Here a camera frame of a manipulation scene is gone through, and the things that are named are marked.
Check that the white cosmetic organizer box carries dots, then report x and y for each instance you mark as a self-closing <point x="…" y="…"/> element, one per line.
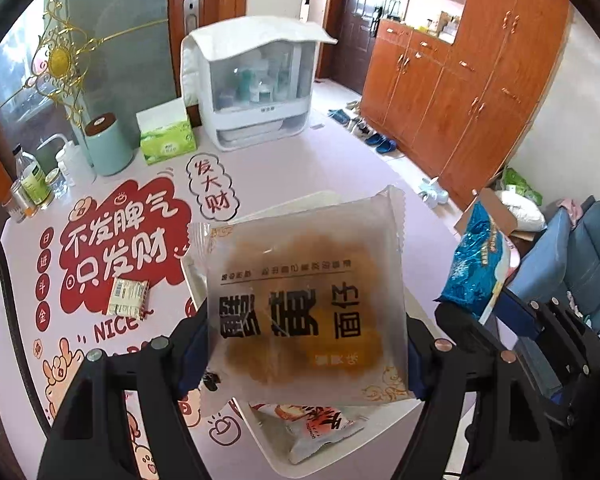
<point x="252" y="95"/>

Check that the white plastic storage bin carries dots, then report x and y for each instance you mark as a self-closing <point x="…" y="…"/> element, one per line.
<point x="380" y="440"/>

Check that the red and white snack packet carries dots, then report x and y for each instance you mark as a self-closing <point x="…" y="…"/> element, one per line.
<point x="310" y="430"/>

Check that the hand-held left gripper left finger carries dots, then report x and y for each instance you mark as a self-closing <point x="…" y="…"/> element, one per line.
<point x="195" y="360"/>

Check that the blue snack packet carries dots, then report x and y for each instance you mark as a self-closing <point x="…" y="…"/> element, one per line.
<point x="475" y="260"/>

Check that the green plastic bag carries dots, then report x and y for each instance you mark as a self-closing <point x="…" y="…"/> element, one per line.
<point x="522" y="185"/>

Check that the small beige striped packet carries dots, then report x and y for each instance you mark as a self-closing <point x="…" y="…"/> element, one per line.
<point x="127" y="299"/>

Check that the small silver lid jar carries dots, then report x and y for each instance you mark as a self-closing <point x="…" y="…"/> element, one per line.
<point x="56" y="182"/>

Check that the light blue plush slipper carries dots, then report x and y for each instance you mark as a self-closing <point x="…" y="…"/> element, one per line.
<point x="432" y="192"/>

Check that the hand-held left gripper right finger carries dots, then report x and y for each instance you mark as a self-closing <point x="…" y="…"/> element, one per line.
<point x="416" y="367"/>

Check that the dark wooden door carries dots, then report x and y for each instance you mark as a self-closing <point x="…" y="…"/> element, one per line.
<point x="350" y="25"/>

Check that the blue sofa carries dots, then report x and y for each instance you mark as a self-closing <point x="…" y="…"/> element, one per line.
<point x="570" y="265"/>

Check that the wooden cabinet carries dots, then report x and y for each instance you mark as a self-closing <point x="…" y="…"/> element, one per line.
<point x="455" y="95"/>

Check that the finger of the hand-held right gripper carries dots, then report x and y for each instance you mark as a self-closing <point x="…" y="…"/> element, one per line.
<point x="467" y="327"/>
<point x="517" y="300"/>

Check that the grey sneaker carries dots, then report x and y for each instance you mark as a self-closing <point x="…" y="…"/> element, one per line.
<point x="361" y="124"/>

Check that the cardboard box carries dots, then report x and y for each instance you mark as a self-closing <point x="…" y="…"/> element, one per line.
<point x="495" y="215"/>

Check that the pink cloth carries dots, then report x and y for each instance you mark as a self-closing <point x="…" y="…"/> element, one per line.
<point x="570" y="210"/>

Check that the green label clear bottle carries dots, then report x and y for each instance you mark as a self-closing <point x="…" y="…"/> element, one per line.
<point x="34" y="180"/>

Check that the green tissue box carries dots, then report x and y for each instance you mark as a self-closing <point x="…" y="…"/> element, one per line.
<point x="167" y="140"/>

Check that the gold door ornament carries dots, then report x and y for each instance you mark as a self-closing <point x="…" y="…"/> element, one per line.
<point x="60" y="62"/>

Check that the white squeeze wash bottle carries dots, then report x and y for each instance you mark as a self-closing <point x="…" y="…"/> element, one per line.
<point x="75" y="160"/>

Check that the mint green canister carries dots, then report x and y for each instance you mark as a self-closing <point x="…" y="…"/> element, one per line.
<point x="107" y="147"/>

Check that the glass door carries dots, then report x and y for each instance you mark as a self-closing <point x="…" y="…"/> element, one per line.
<point x="130" y="85"/>

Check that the frosted bread packet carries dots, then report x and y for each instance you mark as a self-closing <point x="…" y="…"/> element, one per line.
<point x="305" y="300"/>

